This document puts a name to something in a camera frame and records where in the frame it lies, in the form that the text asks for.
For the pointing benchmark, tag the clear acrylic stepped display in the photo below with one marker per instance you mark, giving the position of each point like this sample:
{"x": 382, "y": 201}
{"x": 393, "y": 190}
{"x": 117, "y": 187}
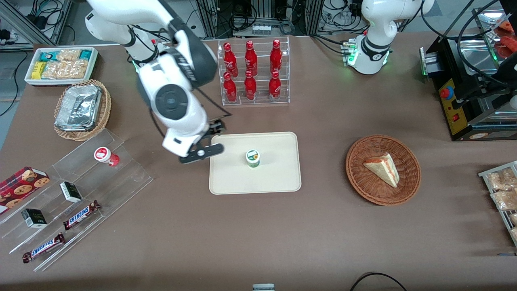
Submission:
{"x": 121, "y": 178}

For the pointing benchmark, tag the small peanut snack bag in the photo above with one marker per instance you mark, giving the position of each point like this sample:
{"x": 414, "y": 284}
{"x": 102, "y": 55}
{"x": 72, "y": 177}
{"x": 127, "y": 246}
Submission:
{"x": 68, "y": 55}

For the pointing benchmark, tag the snickers bar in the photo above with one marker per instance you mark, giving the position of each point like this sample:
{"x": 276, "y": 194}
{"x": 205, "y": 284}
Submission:
{"x": 43, "y": 247}
{"x": 80, "y": 215}

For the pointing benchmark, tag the small black box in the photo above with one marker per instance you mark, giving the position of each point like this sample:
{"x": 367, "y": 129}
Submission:
{"x": 34, "y": 218}
{"x": 71, "y": 192}

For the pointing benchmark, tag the clear acrylic bottle rack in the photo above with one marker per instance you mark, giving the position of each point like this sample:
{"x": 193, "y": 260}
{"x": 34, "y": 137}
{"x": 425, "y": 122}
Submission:
{"x": 260, "y": 101}

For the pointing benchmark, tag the white snack bin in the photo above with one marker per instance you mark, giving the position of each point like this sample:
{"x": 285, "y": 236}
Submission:
{"x": 30, "y": 81}

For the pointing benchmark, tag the red gum bottle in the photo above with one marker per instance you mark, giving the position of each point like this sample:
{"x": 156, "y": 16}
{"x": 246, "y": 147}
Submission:
{"x": 106, "y": 156}

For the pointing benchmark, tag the triangular wrapped sandwich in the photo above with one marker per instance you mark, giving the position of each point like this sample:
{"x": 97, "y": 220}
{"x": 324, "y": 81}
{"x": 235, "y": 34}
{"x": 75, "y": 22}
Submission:
{"x": 383, "y": 169}

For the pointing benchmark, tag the clear nut snack bag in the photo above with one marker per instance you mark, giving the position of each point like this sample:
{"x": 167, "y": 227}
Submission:
{"x": 501, "y": 180}
{"x": 505, "y": 200}

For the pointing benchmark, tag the small grey device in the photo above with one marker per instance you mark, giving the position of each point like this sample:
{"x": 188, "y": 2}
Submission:
{"x": 263, "y": 287}

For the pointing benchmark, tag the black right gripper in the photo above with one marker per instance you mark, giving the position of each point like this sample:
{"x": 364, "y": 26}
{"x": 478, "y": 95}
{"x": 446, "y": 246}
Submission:
{"x": 216, "y": 128}

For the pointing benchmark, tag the aluminium foil tray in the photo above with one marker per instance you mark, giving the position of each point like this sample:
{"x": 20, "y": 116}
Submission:
{"x": 80, "y": 107}

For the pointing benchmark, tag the teal snack pack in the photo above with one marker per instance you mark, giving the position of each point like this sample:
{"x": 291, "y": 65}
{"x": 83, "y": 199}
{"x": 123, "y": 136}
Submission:
{"x": 48, "y": 55}

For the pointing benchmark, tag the light wicker basket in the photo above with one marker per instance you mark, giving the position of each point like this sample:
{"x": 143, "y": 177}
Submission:
{"x": 106, "y": 109}

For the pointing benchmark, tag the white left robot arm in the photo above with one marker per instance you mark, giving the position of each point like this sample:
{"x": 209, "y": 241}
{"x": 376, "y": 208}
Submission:
{"x": 377, "y": 24}

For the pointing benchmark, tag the green gum bottle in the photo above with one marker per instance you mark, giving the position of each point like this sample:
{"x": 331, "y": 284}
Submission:
{"x": 253, "y": 159}

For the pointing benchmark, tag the yellow snack pack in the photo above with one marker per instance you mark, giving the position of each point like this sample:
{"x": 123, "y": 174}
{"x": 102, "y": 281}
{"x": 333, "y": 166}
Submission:
{"x": 38, "y": 70}

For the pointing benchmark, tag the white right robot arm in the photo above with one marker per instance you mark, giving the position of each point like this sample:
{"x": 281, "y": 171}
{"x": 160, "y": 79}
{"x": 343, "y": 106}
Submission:
{"x": 173, "y": 101}

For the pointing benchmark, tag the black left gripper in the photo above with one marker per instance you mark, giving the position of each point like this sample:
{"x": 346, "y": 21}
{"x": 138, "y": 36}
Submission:
{"x": 493, "y": 85}

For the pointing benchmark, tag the beige plastic tray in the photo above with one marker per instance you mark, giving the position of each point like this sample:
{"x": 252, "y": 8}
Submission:
{"x": 274, "y": 173}

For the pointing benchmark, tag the black sealing machine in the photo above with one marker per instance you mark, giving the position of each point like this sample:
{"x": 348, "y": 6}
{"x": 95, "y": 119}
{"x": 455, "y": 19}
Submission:
{"x": 452, "y": 113}

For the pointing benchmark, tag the large peanut snack bag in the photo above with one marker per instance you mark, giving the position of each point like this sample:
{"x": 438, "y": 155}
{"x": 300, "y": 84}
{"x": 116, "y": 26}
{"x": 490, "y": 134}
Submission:
{"x": 66, "y": 69}

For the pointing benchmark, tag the red cookie box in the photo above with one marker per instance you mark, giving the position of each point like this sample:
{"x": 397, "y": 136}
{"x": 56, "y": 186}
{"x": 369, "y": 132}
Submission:
{"x": 20, "y": 188}

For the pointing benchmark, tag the red cola bottle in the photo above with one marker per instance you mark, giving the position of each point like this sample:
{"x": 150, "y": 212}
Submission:
{"x": 250, "y": 87}
{"x": 275, "y": 87}
{"x": 251, "y": 58}
{"x": 230, "y": 58}
{"x": 276, "y": 56}
{"x": 230, "y": 89}

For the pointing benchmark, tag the brown round wicker basket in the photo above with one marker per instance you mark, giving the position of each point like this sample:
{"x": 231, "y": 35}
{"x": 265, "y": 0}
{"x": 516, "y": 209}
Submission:
{"x": 363, "y": 190}

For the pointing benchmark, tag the white power strip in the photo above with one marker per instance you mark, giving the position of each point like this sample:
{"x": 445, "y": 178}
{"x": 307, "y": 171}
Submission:
{"x": 261, "y": 29}

